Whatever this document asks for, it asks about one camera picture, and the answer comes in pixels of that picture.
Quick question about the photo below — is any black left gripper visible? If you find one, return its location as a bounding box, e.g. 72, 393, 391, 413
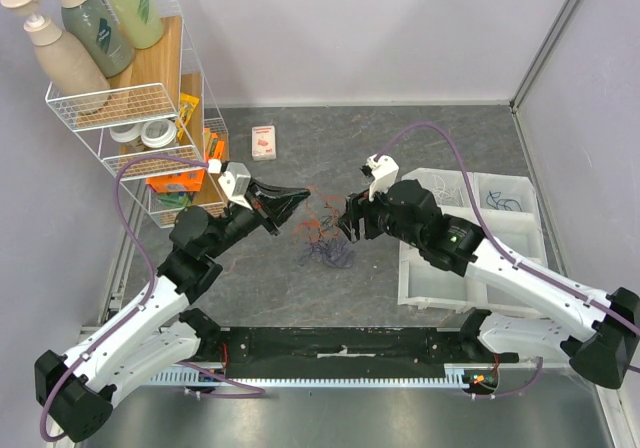
205, 177, 310, 258

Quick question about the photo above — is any orange thin cable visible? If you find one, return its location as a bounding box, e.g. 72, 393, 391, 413
291, 184, 346, 239

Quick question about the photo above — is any purple thin cable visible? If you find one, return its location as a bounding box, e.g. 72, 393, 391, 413
297, 232, 357, 271

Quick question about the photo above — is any white thin cable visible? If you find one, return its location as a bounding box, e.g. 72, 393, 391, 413
427, 171, 466, 207

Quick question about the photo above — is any blue thin cable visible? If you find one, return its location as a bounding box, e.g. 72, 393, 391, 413
484, 189, 524, 214

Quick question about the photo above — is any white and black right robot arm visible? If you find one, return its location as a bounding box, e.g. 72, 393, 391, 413
338, 180, 639, 389

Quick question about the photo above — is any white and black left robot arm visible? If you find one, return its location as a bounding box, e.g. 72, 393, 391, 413
34, 176, 310, 443

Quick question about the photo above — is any white and red small box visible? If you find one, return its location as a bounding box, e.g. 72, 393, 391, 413
251, 125, 277, 161

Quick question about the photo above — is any orange box on shelf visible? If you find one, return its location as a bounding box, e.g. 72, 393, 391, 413
203, 128, 226, 162

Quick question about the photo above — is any orange flat package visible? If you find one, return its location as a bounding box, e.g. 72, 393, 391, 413
146, 169, 205, 194

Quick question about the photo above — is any green box on shelf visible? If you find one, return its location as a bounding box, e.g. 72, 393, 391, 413
156, 192, 195, 209

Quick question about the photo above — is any yellow snack packet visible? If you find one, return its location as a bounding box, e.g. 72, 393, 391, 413
175, 92, 200, 140

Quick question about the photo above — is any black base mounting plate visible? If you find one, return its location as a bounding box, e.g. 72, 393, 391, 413
187, 327, 498, 377

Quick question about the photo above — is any white compartment organizer tray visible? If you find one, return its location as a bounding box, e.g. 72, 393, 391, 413
398, 168, 548, 318

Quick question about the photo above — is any beige pump bottle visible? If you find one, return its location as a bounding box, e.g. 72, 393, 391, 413
1, 0, 110, 114

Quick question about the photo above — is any dark green pump bottle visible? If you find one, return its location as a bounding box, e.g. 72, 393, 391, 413
59, 0, 134, 78

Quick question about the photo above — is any light green bottle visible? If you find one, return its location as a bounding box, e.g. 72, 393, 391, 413
108, 0, 164, 50

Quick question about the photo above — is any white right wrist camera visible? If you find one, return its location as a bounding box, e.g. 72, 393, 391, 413
361, 155, 399, 201

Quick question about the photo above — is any white wire shelf rack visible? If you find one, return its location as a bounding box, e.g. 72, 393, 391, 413
45, 0, 229, 228

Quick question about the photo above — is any slotted white cable duct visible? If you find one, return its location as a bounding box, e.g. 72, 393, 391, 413
145, 364, 493, 389

